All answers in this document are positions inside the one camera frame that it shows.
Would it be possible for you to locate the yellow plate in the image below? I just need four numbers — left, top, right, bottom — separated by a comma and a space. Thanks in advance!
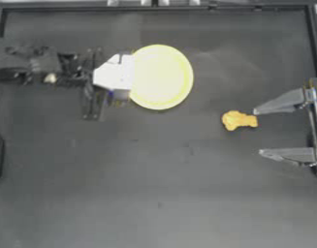
129, 44, 196, 110

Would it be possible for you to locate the yellow toy fried nugget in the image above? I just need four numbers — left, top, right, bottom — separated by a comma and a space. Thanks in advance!
220, 109, 259, 132

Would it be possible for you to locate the black table frame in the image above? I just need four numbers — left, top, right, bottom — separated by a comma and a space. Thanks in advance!
0, 0, 317, 182

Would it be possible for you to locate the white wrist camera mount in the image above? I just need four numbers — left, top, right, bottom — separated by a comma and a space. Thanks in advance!
93, 52, 138, 101

